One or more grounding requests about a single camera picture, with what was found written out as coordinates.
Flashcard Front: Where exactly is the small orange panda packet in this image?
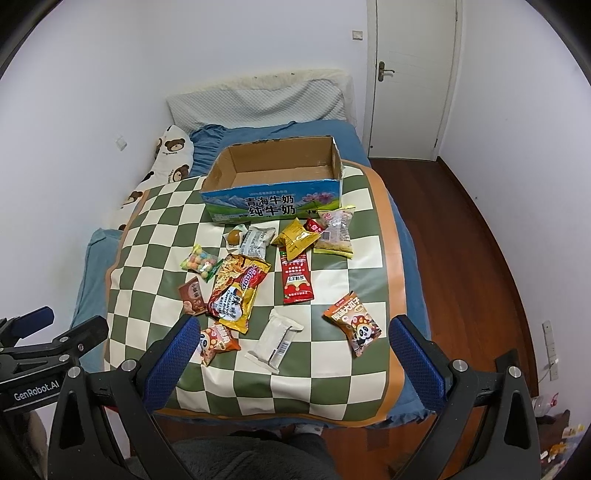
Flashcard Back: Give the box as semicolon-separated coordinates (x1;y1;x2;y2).
198;323;240;366

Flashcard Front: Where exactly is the brown small cookie packet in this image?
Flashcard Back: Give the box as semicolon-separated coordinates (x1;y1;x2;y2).
178;276;207;316

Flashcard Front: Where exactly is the white snack bar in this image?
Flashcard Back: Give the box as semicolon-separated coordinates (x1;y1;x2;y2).
245;308;304;374

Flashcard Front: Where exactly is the packaged braised egg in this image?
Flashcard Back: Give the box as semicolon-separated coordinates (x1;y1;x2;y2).
223;224;249;253

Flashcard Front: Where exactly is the small red triangular packet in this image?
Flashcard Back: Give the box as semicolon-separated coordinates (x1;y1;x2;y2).
304;218;325;234

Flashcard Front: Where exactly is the clear bag of snacks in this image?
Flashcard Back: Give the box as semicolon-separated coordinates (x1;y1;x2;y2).
314;205;356;259

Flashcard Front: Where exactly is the blue bed sheet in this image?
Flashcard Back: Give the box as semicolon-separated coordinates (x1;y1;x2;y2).
74;120;428;428

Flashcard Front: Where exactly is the orange panda biscuit packet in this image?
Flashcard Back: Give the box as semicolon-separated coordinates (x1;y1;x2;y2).
322;291;382;358

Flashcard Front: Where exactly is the large yellow orange snack bag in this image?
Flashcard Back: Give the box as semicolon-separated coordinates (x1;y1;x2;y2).
207;254;270;334

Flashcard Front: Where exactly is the green white checkered mat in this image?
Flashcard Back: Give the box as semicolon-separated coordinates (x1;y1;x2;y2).
103;162;407;427

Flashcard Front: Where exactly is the colourful candy bag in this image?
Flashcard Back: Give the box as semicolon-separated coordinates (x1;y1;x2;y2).
180;244;222;282

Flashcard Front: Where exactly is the white power strip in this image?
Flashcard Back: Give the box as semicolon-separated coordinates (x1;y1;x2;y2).
542;320;559;381

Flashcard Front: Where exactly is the long red snack packet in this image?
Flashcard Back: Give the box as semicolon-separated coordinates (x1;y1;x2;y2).
279;247;315;305

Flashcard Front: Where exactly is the yellow snack packet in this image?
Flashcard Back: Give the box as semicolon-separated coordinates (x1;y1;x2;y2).
270;218;321;261

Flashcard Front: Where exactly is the grey white snack packet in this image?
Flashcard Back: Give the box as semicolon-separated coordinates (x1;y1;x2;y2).
238;225;276;260

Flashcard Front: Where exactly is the bear print pillow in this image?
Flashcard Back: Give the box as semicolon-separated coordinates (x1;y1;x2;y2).
108;125;194;230

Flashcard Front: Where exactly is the open cardboard milk box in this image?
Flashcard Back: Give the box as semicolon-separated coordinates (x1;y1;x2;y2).
200;136;342;224

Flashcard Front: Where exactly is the striped grey pillow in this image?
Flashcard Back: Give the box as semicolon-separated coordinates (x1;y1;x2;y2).
167;79;348;133

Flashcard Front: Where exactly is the white door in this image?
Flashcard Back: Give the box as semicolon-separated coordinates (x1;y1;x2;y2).
363;0;463;160

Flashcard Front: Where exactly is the wall socket left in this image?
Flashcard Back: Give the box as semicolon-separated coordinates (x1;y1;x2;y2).
115;136;127;151

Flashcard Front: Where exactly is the brass door handle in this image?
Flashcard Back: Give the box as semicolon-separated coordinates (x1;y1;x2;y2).
377;61;396;82

